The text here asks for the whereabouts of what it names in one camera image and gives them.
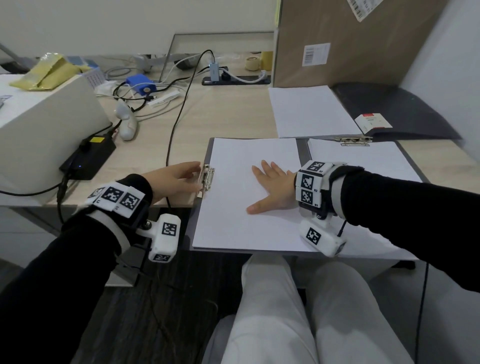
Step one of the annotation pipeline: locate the person's left hand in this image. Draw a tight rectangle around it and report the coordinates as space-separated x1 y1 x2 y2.
142 161 205 205

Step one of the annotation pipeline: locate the person's right hand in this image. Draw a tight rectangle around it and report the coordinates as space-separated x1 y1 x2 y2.
246 160 301 215

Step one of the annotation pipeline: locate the light grey folder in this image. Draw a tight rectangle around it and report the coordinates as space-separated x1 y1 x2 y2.
185 135 430 263

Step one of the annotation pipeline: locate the thin white paper bundle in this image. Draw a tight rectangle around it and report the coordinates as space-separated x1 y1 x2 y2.
191 137 312 253
299 137 425 262

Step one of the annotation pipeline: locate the stack of white papers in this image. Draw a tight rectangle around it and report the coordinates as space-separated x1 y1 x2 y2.
268 85 364 140

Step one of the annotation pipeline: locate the dark grey folder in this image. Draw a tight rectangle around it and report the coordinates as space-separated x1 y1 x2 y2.
329 82 464 142

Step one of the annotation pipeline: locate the person's left forearm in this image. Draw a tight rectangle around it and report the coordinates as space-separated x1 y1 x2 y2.
0 173 154 364

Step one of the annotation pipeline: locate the person's right forearm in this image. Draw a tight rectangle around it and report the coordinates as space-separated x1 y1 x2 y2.
329 166 480 293

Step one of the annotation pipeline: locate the person's left leg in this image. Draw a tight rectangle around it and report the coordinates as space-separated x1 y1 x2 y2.
204 254 320 364

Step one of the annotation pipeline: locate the person's leg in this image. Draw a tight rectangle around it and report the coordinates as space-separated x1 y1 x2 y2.
204 254 320 364
299 260 415 364

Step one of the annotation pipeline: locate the person's right leg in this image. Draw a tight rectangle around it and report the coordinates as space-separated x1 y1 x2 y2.
299 260 415 364

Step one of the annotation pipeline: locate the right wrist marker band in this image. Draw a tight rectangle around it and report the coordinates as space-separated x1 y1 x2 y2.
294 160 348 209

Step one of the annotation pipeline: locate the wrist marker band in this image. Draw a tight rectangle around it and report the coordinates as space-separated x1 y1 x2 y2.
294 160 348 209
76 181 145 219

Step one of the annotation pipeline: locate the left wrist marker band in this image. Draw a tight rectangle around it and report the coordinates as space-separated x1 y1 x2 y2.
76 181 145 219

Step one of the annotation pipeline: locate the black power adapter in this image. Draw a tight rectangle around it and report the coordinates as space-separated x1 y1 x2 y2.
59 134 118 182

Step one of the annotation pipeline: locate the white power strip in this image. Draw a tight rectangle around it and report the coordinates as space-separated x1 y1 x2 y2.
148 89 179 108

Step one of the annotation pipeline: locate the blue electronic device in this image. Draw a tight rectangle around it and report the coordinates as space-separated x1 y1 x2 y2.
125 74 157 99

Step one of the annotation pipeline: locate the black phone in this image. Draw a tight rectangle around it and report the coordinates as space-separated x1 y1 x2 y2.
201 74 272 86

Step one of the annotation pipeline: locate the white crumpled tissue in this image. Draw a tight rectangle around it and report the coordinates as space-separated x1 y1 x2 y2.
93 80 119 98

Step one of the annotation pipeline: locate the white desk gadget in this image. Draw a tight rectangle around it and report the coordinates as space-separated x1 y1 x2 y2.
133 53 166 73

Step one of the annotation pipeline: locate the white desk calendar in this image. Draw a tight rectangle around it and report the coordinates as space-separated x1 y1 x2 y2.
83 67 106 91

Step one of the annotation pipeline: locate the large white box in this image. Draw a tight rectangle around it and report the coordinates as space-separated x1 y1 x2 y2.
0 73 113 196

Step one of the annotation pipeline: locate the framed glass panel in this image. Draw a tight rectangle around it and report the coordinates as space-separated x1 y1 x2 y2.
159 31 277 83

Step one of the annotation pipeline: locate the yellow padded envelope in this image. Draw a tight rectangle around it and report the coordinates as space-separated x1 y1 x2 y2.
8 52 93 92

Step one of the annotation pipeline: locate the large flat cardboard package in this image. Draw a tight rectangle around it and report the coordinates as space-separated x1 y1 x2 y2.
271 0 451 89

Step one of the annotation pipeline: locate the dark grey stand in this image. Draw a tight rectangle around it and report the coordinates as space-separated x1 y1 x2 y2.
0 42 31 74

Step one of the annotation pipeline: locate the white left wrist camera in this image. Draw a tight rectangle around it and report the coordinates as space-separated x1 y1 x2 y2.
136 213 182 263

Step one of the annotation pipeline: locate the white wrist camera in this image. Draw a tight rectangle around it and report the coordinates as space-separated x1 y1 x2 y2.
136 213 182 263
299 219 348 259

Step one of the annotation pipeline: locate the long black cable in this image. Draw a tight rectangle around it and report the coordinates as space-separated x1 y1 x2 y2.
164 48 215 209

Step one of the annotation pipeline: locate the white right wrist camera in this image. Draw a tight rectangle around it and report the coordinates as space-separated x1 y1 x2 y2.
299 219 348 259

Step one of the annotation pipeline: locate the black power cord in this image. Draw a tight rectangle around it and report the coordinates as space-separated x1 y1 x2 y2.
0 176 70 226

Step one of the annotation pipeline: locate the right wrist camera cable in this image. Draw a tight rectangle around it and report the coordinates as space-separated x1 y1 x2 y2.
414 260 430 364

